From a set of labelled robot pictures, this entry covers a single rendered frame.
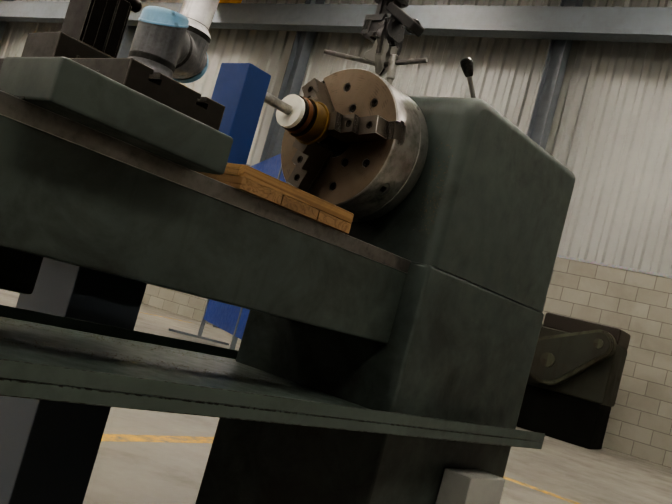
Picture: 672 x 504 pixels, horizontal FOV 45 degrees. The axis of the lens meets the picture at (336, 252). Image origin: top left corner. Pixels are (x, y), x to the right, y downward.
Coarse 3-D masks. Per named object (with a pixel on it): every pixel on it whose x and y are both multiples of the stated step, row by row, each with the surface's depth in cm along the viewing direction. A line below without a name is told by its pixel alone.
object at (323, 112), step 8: (312, 104) 162; (320, 104) 165; (312, 112) 160; (320, 112) 162; (328, 112) 163; (304, 120) 159; (312, 120) 161; (320, 120) 162; (328, 120) 163; (288, 128) 161; (296, 128) 160; (304, 128) 161; (312, 128) 161; (320, 128) 162; (296, 136) 163; (304, 136) 162; (312, 136) 163; (320, 136) 163; (304, 144) 166
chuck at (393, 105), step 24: (336, 72) 177; (360, 72) 172; (336, 96) 175; (360, 96) 171; (384, 96) 167; (408, 120) 167; (288, 144) 180; (336, 144) 180; (360, 144) 168; (384, 144) 164; (408, 144) 166; (288, 168) 179; (336, 168) 170; (360, 168) 166; (384, 168) 163; (408, 168) 168; (312, 192) 173; (336, 192) 168; (360, 192) 165; (360, 216) 174
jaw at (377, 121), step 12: (336, 120) 163; (348, 120) 163; (360, 120) 164; (372, 120) 162; (384, 120) 163; (336, 132) 164; (348, 132) 163; (360, 132) 163; (372, 132) 161; (384, 132) 163; (396, 132) 164
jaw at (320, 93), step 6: (306, 84) 176; (312, 84) 174; (318, 84) 175; (324, 84) 177; (306, 90) 175; (312, 90) 171; (318, 90) 173; (324, 90) 176; (306, 96) 172; (312, 96) 171; (318, 96) 171; (324, 96) 174; (324, 102) 172; (330, 102) 175; (330, 108) 173
